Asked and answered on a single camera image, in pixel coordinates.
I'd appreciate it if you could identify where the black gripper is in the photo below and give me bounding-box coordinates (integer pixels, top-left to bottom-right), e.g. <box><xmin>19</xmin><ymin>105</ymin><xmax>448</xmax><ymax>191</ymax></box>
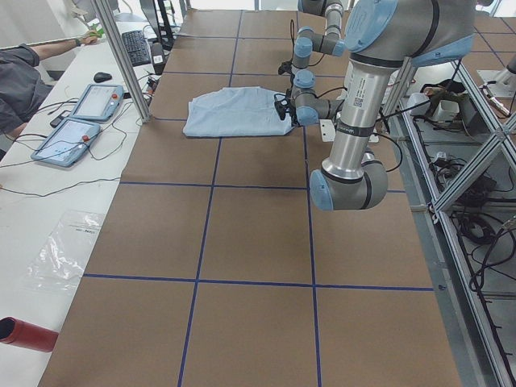
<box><xmin>277</xmin><ymin>60</ymin><xmax>293</xmax><ymax>77</ymax></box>
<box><xmin>273</xmin><ymin>91</ymin><xmax>300</xmax><ymax>127</ymax></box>

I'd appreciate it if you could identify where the light blue button-up shirt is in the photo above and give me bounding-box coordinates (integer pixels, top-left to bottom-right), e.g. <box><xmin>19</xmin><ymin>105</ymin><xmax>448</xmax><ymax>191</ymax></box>
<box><xmin>183</xmin><ymin>86</ymin><xmax>292</xmax><ymax>137</ymax></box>

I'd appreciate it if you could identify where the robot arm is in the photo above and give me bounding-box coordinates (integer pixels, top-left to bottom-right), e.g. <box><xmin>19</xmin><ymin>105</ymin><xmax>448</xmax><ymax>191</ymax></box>
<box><xmin>274</xmin><ymin>0</ymin><xmax>476</xmax><ymax>210</ymax></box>
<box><xmin>277</xmin><ymin>0</ymin><xmax>345</xmax><ymax>79</ymax></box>

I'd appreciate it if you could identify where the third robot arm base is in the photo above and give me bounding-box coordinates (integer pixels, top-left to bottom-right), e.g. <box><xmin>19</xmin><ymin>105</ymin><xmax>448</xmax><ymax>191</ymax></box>
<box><xmin>477</xmin><ymin>56</ymin><xmax>515</xmax><ymax>98</ymax></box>

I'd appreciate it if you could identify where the black keyboard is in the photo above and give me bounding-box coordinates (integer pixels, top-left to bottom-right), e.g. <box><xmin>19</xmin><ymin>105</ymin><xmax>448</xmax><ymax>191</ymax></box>
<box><xmin>121</xmin><ymin>31</ymin><xmax>151</xmax><ymax>67</ymax></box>

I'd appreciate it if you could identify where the upper teach pendant tablet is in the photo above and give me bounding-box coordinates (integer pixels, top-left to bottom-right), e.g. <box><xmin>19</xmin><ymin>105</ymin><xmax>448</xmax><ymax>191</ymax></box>
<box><xmin>70</xmin><ymin>84</ymin><xmax>124</xmax><ymax>123</ymax></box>

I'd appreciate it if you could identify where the teach pendant tablet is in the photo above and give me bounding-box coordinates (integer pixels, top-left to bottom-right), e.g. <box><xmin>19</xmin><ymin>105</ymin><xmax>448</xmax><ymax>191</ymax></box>
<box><xmin>70</xmin><ymin>84</ymin><xmax>124</xmax><ymax>123</ymax></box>
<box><xmin>31</xmin><ymin>118</ymin><xmax>101</xmax><ymax>168</ymax></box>

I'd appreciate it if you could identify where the black computer mouse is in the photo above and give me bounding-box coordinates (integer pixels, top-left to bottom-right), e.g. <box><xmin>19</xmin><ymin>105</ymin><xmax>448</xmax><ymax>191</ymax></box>
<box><xmin>94</xmin><ymin>72</ymin><xmax>112</xmax><ymax>83</ymax></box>

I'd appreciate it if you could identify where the green plastic tool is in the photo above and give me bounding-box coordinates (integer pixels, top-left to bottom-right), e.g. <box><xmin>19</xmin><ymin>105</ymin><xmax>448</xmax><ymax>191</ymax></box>
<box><xmin>88</xmin><ymin>23</ymin><xmax>104</xmax><ymax>39</ymax></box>

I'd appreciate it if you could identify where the lower teach pendant tablet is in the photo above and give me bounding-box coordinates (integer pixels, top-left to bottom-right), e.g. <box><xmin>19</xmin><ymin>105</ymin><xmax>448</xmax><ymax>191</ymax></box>
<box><xmin>31</xmin><ymin>118</ymin><xmax>101</xmax><ymax>168</ymax></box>

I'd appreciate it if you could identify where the black smartphone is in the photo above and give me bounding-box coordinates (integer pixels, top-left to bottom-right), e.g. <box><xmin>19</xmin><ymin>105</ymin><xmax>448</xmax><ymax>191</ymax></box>
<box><xmin>49</xmin><ymin>115</ymin><xmax>65</xmax><ymax>128</ymax></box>

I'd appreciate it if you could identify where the seated person grey shirt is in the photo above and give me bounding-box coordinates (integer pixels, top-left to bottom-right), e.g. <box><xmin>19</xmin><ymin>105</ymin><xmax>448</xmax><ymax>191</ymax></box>
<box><xmin>1</xmin><ymin>31</ymin><xmax>98</xmax><ymax>139</ymax></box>

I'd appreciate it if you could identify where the clear plastic bag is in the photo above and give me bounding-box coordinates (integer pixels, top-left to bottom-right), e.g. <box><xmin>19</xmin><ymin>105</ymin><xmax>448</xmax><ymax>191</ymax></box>
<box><xmin>23</xmin><ymin>210</ymin><xmax>106</xmax><ymax>294</ymax></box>

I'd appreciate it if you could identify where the red cylinder bottle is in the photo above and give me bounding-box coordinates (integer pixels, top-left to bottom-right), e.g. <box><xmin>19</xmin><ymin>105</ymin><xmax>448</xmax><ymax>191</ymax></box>
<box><xmin>1</xmin><ymin>317</ymin><xmax>58</xmax><ymax>352</ymax></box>

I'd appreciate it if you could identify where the grey aluminium frame post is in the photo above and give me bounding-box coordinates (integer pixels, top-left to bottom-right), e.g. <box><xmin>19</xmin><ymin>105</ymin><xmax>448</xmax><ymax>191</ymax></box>
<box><xmin>91</xmin><ymin>0</ymin><xmax>151</xmax><ymax>123</ymax></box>

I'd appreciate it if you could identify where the aluminium frame rack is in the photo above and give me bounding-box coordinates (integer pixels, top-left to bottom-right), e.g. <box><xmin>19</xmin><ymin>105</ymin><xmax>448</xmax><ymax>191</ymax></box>
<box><xmin>385</xmin><ymin>50</ymin><xmax>515</xmax><ymax>386</ymax></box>

